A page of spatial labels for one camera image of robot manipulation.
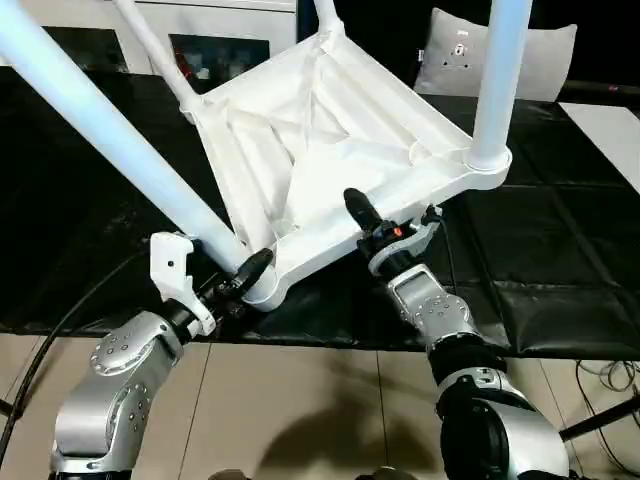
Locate white plastic table top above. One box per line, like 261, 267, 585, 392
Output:
185, 25, 513, 306

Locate white plastic table leg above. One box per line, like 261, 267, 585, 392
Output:
0, 0, 251, 276
115, 0, 206, 116
465, 0, 534, 171
312, 0, 346, 36

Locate black work mat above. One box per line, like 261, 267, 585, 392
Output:
0, 70, 640, 361

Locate white glass-door cabinet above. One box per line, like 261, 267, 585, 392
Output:
0, 0, 301, 83

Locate light grey pillow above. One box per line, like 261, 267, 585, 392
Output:
415, 8, 579, 103

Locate white flat board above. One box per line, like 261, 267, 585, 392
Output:
558, 100, 640, 191

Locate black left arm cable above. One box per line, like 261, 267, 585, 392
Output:
0, 250, 151, 471

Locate tangled floor cables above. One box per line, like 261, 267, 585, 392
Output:
575, 355, 640, 401

